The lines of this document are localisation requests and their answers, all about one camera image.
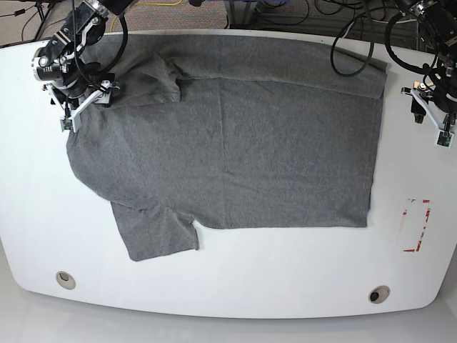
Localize black tripod stand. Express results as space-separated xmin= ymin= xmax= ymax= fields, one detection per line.
xmin=20 ymin=0 xmax=61 ymax=42

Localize white right-arm gripper body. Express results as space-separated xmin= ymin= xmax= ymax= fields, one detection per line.
xmin=43 ymin=80 xmax=121 ymax=133

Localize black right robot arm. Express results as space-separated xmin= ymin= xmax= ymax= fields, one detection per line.
xmin=31 ymin=1 xmax=136 ymax=133

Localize white left-arm gripper body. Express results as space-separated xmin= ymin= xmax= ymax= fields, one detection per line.
xmin=401 ymin=81 xmax=456 ymax=147

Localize right table grommet hole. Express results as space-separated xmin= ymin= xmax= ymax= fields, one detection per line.
xmin=368 ymin=285 xmax=391 ymax=304

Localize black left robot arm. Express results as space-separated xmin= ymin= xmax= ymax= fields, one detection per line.
xmin=384 ymin=1 xmax=456 ymax=149

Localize grey t-shirt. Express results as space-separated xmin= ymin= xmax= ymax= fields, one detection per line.
xmin=66 ymin=35 xmax=387 ymax=262

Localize table grommet hole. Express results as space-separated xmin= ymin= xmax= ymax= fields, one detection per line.
xmin=368 ymin=285 xmax=391 ymax=304
xmin=56 ymin=272 xmax=76 ymax=290

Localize yellow cable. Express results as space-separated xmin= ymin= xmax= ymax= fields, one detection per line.
xmin=110 ymin=0 xmax=185 ymax=33

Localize left table grommet hole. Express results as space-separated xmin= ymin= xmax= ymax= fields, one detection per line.
xmin=56 ymin=272 xmax=76 ymax=290

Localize red tape marking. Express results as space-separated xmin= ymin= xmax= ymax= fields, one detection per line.
xmin=399 ymin=199 xmax=431 ymax=253

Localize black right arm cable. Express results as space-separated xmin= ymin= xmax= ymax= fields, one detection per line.
xmin=69 ymin=0 xmax=129 ymax=94

